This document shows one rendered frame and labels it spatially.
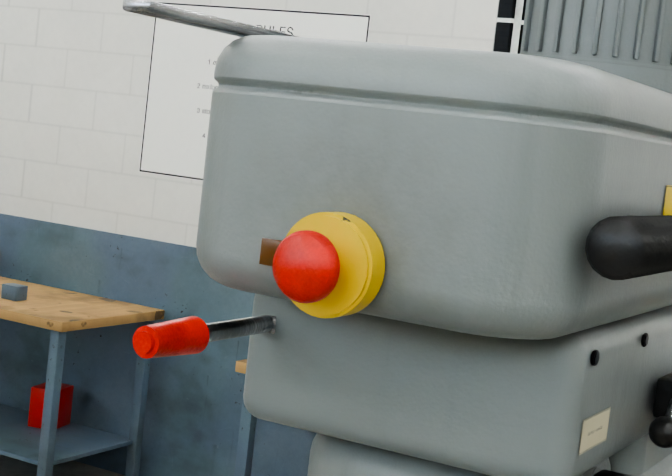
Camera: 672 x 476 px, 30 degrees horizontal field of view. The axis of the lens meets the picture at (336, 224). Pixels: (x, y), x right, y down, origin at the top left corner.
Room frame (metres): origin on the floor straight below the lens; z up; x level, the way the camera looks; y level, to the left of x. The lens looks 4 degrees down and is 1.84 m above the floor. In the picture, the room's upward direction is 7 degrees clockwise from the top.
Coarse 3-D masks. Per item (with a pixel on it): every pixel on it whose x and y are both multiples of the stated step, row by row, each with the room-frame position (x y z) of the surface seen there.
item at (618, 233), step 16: (608, 224) 0.68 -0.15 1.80; (624, 224) 0.67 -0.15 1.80; (640, 224) 0.68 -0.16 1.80; (656, 224) 0.71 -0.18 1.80; (592, 240) 0.68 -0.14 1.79; (608, 240) 0.68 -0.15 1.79; (624, 240) 0.67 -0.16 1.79; (640, 240) 0.67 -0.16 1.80; (656, 240) 0.69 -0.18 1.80; (592, 256) 0.68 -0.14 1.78; (608, 256) 0.68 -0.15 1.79; (624, 256) 0.67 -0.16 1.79; (640, 256) 0.67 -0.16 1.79; (656, 256) 0.69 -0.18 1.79; (608, 272) 0.68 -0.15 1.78; (624, 272) 0.67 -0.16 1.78; (640, 272) 0.68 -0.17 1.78; (656, 272) 0.73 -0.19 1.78
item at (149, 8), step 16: (128, 0) 0.72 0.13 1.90; (144, 0) 0.72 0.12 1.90; (160, 16) 0.73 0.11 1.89; (176, 16) 0.74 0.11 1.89; (192, 16) 0.75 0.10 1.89; (208, 16) 0.77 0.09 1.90; (224, 32) 0.80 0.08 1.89; (240, 32) 0.80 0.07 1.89; (256, 32) 0.81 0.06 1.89; (272, 32) 0.83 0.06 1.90
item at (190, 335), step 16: (176, 320) 0.75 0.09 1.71; (192, 320) 0.76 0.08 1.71; (240, 320) 0.82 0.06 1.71; (256, 320) 0.83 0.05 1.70; (272, 320) 0.85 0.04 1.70; (144, 336) 0.73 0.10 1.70; (160, 336) 0.73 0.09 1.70; (176, 336) 0.74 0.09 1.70; (192, 336) 0.75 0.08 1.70; (208, 336) 0.77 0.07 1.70; (224, 336) 0.79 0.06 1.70; (240, 336) 0.81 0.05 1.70; (144, 352) 0.73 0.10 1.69; (160, 352) 0.73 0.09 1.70; (176, 352) 0.74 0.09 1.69; (192, 352) 0.76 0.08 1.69
